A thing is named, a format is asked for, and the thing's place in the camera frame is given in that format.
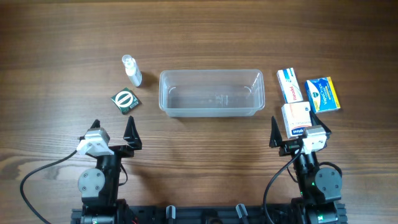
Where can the clear plastic container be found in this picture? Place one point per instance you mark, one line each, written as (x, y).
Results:
(211, 93)

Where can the white Panadol box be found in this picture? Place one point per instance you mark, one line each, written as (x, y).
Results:
(289, 85)

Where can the blue yellow VapoDrops box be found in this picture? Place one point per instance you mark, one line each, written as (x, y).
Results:
(322, 95)

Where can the white orange medicine box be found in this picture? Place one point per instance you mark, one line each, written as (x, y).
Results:
(296, 118)

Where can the white spray bottle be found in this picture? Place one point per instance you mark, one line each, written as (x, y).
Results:
(132, 70)

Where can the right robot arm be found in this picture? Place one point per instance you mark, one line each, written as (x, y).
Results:
(320, 183)

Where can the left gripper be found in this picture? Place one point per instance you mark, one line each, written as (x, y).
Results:
(134, 140)

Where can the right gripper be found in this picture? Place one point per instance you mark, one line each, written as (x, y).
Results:
(288, 146)

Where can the green round-logo packet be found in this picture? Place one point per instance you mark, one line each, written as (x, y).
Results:
(125, 100)

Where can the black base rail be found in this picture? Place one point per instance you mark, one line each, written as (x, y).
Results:
(278, 214)

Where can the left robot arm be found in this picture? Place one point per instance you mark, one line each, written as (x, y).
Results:
(99, 185)

